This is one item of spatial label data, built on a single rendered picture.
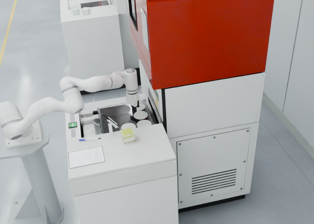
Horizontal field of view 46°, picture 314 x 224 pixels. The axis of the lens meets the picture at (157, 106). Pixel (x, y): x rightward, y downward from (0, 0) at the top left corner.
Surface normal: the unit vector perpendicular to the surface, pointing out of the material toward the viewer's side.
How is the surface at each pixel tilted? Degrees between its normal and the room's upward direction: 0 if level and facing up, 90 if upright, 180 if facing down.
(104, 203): 90
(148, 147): 0
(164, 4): 90
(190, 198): 90
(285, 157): 0
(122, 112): 0
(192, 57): 90
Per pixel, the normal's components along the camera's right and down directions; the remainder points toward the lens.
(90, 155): -0.05, -0.82
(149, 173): 0.22, 0.54
